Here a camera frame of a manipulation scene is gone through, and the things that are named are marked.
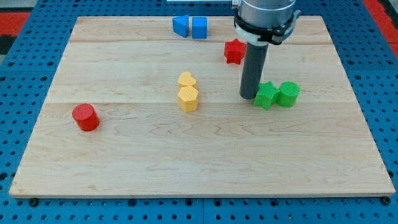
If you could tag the wooden board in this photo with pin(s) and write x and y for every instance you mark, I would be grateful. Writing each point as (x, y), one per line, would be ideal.
(146, 146)

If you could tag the blue cube block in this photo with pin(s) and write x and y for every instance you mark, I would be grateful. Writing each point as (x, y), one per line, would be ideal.
(199, 27)

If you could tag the red star block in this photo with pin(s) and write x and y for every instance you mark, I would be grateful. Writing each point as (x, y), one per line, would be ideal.
(234, 51)

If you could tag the green star block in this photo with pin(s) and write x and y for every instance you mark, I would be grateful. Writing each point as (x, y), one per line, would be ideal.
(266, 95)

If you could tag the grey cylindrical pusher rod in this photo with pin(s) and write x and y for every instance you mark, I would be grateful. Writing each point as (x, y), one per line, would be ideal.
(254, 60)

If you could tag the red cylinder block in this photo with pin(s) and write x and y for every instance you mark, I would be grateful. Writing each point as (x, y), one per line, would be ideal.
(85, 116)

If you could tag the blue triangle block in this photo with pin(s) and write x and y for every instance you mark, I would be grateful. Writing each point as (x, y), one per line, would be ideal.
(181, 25)

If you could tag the green cylinder block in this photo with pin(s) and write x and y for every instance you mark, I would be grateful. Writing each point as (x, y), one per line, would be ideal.
(289, 92)

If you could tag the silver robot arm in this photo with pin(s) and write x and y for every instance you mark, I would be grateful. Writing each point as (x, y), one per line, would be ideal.
(260, 23)

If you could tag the yellow hexagon block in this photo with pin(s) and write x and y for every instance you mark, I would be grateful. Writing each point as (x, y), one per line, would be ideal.
(188, 98)

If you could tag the yellow heart block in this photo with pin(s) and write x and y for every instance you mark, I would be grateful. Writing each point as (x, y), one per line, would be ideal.
(186, 79)

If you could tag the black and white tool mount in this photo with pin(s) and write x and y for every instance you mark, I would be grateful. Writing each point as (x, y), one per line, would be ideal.
(263, 36)

